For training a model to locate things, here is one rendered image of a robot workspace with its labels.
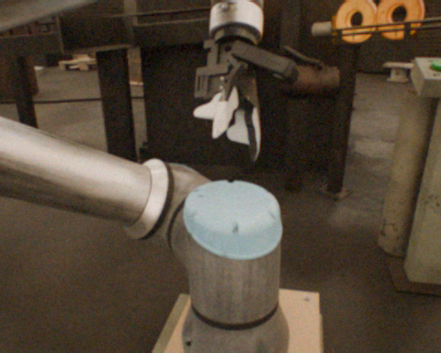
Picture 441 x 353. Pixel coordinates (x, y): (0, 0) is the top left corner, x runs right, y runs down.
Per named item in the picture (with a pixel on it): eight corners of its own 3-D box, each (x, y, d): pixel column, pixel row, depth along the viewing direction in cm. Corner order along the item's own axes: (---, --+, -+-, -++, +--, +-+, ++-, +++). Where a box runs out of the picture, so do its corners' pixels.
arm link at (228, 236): (218, 339, 54) (213, 231, 48) (170, 278, 68) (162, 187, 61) (299, 300, 61) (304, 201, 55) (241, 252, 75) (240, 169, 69)
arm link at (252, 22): (269, 24, 67) (250, -9, 59) (268, 49, 67) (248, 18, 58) (224, 33, 71) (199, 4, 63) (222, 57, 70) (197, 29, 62)
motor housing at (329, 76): (277, 179, 179) (284, 63, 159) (325, 183, 175) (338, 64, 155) (277, 191, 167) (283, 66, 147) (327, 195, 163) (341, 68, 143)
